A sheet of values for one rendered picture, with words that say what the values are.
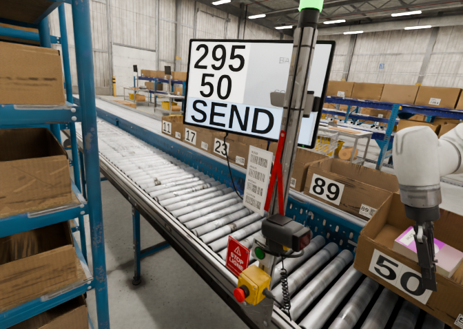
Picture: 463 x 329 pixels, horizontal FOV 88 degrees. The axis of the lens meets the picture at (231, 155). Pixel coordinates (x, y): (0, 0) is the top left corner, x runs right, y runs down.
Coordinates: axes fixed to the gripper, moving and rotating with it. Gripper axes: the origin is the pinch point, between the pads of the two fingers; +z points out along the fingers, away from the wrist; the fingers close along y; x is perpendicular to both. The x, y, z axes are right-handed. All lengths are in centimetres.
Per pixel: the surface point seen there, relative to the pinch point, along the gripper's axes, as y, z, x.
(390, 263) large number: -0.4, -0.8, -9.3
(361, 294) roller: -2.7, 14.6, -20.2
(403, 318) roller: -4.4, 18.9, -8.7
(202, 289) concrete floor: -7, 54, -131
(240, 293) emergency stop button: 39, -2, -36
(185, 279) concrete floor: -2, 49, -145
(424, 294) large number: -1.6, 7.2, -1.8
